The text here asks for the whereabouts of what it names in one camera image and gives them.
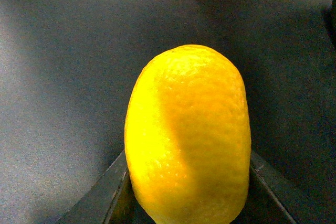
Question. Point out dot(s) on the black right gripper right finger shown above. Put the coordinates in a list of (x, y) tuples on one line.
[(262, 205)]

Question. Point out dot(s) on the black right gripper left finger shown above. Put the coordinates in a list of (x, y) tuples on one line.
[(108, 201)]

